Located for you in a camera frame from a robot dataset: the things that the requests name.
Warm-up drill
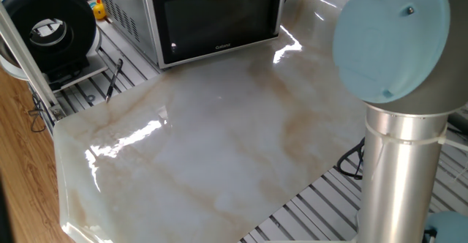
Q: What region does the silver microwave oven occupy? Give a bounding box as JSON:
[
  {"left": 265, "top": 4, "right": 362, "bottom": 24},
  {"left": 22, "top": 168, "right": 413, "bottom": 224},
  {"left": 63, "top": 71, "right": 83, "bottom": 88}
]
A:
[{"left": 143, "top": 0, "right": 288, "bottom": 70}]

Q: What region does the silver microwave oven body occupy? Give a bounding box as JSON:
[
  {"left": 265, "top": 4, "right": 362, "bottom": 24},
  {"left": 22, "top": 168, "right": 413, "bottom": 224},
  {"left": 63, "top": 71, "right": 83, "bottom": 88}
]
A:
[{"left": 94, "top": 0, "right": 227, "bottom": 70}]

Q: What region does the marble pattern table mat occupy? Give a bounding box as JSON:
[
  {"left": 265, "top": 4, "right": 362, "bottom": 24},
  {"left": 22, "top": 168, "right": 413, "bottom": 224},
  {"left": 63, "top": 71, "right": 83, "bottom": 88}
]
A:
[{"left": 53, "top": 0, "right": 370, "bottom": 243}]

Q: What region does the black pen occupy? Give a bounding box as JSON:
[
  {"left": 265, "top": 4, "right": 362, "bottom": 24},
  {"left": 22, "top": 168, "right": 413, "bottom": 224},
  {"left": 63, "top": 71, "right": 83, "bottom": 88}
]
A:
[{"left": 105, "top": 58, "right": 124, "bottom": 104}]

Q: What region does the white flat base board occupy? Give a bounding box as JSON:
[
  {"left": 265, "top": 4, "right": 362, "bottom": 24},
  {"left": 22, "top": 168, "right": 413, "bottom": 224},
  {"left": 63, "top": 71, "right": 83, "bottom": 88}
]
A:
[{"left": 49, "top": 52, "right": 109, "bottom": 92}]

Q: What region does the yellow rubber duck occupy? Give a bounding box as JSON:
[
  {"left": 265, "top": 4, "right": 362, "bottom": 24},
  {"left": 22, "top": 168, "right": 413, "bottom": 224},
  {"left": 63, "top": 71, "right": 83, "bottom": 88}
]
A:
[{"left": 91, "top": 0, "right": 107, "bottom": 20}]

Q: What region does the white zip tie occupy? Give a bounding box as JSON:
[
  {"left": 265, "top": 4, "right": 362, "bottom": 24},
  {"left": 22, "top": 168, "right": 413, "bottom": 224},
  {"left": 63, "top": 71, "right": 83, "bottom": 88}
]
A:
[{"left": 364, "top": 120, "right": 468, "bottom": 154}]

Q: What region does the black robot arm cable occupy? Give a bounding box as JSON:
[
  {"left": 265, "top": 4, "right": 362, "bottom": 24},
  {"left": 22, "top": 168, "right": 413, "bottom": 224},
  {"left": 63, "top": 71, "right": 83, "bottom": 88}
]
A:
[{"left": 336, "top": 136, "right": 366, "bottom": 181}]

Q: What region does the silver corner bracket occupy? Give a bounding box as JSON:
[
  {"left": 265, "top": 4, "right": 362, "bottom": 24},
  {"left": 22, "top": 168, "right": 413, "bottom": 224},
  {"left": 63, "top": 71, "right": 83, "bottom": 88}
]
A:
[{"left": 50, "top": 104, "right": 67, "bottom": 122}]

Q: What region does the thin black cable loop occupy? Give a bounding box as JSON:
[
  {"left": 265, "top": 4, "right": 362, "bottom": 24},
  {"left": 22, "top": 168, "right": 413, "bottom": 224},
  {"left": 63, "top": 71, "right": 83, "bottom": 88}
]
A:
[{"left": 27, "top": 92, "right": 48, "bottom": 133}]

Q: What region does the aluminium frame post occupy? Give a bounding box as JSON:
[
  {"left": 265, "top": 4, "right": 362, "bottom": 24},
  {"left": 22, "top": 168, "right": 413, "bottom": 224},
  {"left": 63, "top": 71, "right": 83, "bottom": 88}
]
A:
[{"left": 0, "top": 1, "right": 67, "bottom": 122}]

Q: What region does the black round ring device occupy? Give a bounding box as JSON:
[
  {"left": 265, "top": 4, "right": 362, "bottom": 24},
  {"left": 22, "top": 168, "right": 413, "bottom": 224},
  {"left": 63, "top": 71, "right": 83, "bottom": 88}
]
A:
[{"left": 0, "top": 0, "right": 102, "bottom": 81}]

